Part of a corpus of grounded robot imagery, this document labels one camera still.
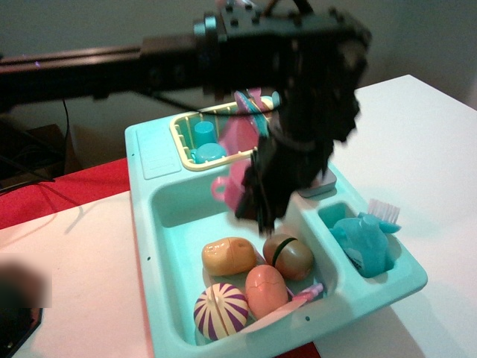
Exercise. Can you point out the pink toy cup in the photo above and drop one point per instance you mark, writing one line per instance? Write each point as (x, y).
(229, 188)

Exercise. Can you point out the grey toy faucet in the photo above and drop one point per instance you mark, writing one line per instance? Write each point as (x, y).
(323, 183)

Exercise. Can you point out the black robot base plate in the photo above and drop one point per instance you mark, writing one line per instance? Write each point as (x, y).
(17, 324)

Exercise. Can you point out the yellow dish drying rack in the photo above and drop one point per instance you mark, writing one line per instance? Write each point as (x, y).
(182, 131)

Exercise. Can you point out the lying blue toy cup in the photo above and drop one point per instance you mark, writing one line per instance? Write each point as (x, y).
(208, 152)

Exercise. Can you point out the pink toy egg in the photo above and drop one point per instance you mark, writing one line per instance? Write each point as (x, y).
(265, 290)

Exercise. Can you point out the blue dish brush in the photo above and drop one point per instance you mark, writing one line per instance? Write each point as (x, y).
(386, 215)

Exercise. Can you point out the pink toy fork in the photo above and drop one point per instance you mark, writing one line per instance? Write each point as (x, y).
(255, 96)

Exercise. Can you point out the light blue toy knife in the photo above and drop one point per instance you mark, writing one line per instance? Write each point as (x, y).
(276, 100)

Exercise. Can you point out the teal toy plate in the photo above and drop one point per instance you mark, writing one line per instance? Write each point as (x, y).
(251, 111)

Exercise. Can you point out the white toy knife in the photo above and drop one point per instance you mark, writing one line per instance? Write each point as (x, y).
(274, 316)

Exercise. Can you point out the pink toy utensil handle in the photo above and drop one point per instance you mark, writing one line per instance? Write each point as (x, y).
(309, 293)

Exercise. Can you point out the pink toy plate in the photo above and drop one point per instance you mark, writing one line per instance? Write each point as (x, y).
(238, 135)

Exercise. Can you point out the blue toy soap bottle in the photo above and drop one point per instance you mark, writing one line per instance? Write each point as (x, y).
(364, 241)

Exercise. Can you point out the purple striped toy onion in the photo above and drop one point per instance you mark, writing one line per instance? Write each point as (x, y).
(220, 311)

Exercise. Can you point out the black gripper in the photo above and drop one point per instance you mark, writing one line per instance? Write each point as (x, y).
(279, 166)

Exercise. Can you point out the teal toy sink unit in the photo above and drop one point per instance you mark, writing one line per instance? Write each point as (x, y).
(175, 216)

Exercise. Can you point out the brown toy kiwi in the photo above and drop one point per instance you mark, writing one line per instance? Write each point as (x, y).
(287, 254)

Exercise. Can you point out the red cloth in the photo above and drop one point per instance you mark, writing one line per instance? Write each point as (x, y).
(72, 190)

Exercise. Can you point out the yellow toy potato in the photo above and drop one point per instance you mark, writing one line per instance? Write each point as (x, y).
(228, 256)

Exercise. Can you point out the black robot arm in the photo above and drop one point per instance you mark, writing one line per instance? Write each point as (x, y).
(315, 62)

